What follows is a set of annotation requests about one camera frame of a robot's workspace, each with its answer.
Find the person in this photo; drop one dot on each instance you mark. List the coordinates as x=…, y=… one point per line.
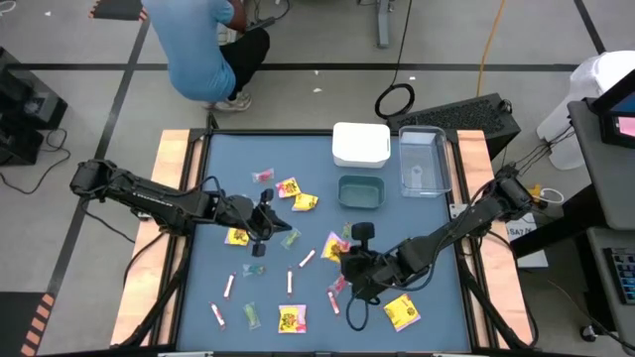
x=198, y=49

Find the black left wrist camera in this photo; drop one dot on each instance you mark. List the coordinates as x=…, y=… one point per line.
x=267, y=195

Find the white plastic box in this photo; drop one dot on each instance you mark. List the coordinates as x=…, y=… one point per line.
x=361, y=141

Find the gray desk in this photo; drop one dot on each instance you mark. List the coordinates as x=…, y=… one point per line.
x=605, y=183

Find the black perforated computer tower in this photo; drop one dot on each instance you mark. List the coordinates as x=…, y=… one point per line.
x=456, y=119

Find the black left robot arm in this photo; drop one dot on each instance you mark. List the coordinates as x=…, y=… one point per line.
x=149, y=194

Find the white plastic bag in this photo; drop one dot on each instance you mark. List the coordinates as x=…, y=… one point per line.
x=595, y=74

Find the black power strip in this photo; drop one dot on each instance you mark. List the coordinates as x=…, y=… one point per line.
x=260, y=24

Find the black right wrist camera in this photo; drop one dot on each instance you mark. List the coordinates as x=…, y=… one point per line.
x=363, y=231

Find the white paper sheet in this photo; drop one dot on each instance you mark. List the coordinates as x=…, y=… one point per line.
x=533, y=258

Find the black computer case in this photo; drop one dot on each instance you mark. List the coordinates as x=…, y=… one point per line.
x=20, y=144
x=25, y=84

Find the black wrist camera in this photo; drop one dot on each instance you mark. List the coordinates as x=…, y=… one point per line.
x=267, y=195
x=363, y=231

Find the black caster wheel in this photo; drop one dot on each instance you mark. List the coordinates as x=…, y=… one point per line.
x=588, y=333

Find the yellow sour candy packet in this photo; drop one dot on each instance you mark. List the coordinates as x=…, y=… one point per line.
x=292, y=319
x=304, y=202
x=331, y=246
x=402, y=312
x=288, y=187
x=236, y=238

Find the wooden side board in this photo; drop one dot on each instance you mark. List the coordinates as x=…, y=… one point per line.
x=473, y=149
x=168, y=158

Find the gray metal stand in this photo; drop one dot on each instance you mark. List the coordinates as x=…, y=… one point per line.
x=383, y=25

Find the clear plastic bin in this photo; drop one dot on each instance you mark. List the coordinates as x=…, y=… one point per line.
x=424, y=163

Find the white red-striped candy roll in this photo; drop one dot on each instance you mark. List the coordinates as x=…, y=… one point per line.
x=333, y=302
x=228, y=285
x=307, y=258
x=217, y=315
x=290, y=281

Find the black keyboard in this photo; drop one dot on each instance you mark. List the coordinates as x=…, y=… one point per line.
x=625, y=275

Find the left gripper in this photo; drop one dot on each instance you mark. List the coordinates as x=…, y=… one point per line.
x=248, y=218

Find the red gummy in clear wrapper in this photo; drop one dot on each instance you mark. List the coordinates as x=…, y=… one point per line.
x=263, y=175
x=337, y=286

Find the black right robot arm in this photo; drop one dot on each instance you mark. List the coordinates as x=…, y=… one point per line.
x=446, y=233

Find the hazard-striped black floor mat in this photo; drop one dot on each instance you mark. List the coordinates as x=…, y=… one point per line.
x=116, y=7
x=15, y=322

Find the yellow power plug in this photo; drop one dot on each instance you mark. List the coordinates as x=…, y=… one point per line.
x=536, y=191

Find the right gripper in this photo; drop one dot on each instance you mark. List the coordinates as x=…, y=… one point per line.
x=373, y=273

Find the teal gummy in clear wrapper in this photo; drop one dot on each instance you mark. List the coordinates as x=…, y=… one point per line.
x=253, y=270

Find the gray side table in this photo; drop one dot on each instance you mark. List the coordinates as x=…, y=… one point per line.
x=600, y=322

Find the teal plastic bin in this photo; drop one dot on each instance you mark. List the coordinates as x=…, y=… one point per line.
x=361, y=194

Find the black monitor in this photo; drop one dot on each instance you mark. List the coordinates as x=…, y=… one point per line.
x=607, y=124

